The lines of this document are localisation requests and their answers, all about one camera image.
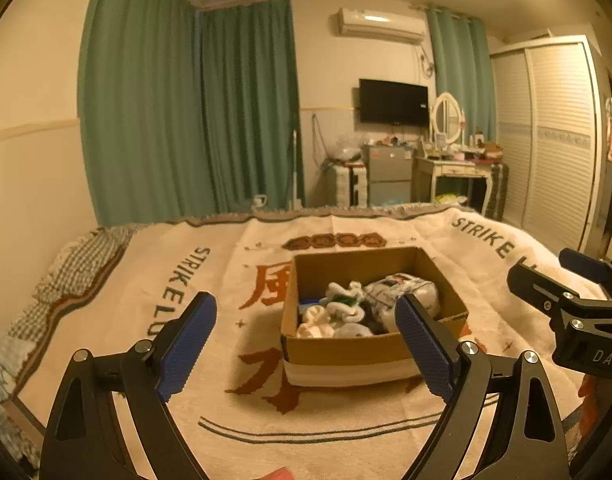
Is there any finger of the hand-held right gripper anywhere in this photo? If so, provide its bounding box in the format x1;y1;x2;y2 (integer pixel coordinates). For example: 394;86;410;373
558;247;612;302
507;262;612;333

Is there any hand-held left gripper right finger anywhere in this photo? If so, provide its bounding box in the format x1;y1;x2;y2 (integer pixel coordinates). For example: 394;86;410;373
394;293;572;480

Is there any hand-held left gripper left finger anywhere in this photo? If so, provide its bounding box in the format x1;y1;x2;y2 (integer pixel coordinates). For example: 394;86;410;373
40;291;218;480

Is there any grey sock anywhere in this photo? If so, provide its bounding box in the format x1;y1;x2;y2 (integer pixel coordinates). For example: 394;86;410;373
336;322;375;339

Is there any cardboard box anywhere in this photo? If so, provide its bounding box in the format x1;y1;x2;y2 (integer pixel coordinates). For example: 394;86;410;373
280;246;469;388

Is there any white sock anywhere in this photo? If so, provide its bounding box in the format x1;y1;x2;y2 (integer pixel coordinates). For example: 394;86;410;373
326;282;367;324

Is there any cream sock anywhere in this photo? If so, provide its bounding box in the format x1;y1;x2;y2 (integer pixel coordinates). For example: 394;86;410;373
296;305;337;339

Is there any dark suitcase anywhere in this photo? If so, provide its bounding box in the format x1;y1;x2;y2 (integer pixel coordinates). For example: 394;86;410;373
488;162;510;221

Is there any cream printed blanket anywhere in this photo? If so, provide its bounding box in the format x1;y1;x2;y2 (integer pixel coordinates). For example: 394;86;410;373
10;202;612;480

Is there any white louvred wardrobe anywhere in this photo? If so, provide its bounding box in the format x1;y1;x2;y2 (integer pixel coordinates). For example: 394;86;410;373
488;35;612;256

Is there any checked bed sheet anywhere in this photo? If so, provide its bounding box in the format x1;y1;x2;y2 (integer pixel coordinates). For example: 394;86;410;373
8;225;146;342

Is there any white dressing table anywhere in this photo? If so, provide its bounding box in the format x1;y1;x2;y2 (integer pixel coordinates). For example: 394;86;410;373
413;155;494;213

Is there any grey mini fridge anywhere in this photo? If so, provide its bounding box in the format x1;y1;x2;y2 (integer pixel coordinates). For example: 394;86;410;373
362;143;415;206

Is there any grey patterned cloth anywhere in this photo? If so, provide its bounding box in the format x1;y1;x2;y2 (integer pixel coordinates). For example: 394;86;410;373
0;335;41;466

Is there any oval white vanity mirror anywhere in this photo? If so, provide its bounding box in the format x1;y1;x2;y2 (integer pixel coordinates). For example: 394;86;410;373
431;92;463;146

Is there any white upright pole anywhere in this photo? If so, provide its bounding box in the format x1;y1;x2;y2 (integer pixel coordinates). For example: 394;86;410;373
290;130;305;209

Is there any clear plastic bag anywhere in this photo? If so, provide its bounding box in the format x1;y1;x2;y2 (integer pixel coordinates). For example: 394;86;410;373
331;135;365;164

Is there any narrow green curtain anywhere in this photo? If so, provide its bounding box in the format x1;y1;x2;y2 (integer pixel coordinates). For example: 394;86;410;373
426;5;499;143

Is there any wide green curtain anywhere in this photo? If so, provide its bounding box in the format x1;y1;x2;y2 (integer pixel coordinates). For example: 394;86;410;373
78;0;207;226

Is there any white air conditioner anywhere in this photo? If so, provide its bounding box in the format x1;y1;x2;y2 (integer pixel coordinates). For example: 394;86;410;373
336;7;427;44

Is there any black wall television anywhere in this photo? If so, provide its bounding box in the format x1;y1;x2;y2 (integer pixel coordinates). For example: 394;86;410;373
358;78;429;125

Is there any black hanging cable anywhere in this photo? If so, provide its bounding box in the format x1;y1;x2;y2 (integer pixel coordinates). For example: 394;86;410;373
311;114;333;162

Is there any air conditioner hose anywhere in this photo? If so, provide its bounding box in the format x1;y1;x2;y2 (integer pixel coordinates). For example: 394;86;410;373
418;42;437;79

